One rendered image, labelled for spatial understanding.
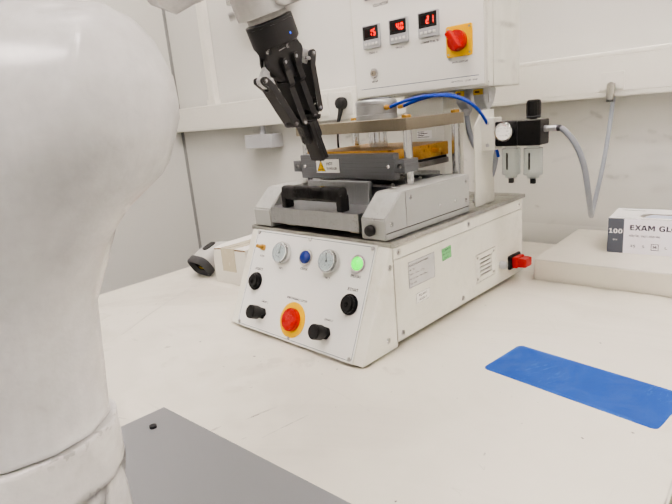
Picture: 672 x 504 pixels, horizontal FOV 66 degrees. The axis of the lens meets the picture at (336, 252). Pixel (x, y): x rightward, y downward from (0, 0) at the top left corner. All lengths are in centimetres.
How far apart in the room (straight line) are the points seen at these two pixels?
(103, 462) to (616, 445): 52
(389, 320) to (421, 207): 19
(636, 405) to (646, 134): 79
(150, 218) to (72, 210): 213
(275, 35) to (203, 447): 57
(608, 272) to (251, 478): 82
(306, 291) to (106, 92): 67
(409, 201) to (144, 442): 51
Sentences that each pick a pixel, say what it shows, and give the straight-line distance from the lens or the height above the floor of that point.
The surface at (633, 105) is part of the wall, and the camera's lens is 141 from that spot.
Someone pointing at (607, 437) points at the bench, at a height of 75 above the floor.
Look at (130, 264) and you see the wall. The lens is 240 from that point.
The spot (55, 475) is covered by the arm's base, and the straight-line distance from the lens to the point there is 36.
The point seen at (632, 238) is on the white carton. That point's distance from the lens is 123.
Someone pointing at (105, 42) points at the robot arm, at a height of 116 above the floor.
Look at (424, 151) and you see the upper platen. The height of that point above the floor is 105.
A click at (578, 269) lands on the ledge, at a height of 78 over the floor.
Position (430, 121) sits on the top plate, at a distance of 93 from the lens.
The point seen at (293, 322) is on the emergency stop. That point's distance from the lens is 89.
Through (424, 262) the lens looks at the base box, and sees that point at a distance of 88.
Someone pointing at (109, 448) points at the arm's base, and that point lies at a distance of 38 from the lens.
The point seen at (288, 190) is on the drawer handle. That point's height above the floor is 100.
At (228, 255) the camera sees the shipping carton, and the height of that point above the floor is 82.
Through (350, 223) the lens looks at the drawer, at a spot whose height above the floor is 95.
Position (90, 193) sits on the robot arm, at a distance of 29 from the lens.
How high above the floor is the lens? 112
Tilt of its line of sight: 15 degrees down
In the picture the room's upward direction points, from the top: 5 degrees counter-clockwise
